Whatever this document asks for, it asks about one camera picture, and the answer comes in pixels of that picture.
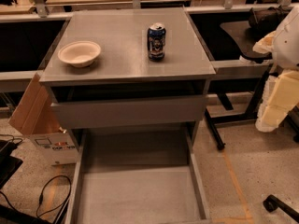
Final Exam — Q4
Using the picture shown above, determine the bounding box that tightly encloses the grey drawer cabinet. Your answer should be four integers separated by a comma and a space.
41, 8, 215, 135

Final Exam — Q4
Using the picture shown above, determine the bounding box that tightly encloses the grey top drawer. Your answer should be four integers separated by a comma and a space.
51, 95, 206, 129

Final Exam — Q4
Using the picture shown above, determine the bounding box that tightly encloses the black side table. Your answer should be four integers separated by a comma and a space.
204, 20, 299, 151

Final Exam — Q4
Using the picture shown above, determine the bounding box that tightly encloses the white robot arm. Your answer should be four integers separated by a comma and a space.
253, 7, 299, 133

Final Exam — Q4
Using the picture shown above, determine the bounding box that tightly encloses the black equipment at left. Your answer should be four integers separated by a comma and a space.
0, 140, 22, 189

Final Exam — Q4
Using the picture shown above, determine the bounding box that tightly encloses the dark bag on table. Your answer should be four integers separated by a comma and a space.
249, 7, 289, 32

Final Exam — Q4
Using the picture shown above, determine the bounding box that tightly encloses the black cable on floor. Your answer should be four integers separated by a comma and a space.
36, 175, 73, 220

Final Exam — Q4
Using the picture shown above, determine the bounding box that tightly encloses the blue pepsi can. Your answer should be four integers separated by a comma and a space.
147, 22, 166, 61

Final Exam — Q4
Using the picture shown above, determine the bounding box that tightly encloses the grey open middle drawer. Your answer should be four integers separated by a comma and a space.
65, 128, 211, 224

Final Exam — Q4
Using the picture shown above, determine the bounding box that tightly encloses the cardboard box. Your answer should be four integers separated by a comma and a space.
8, 74, 78, 165

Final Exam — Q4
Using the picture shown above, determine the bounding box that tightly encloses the white paper bowl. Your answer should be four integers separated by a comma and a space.
58, 41, 101, 68

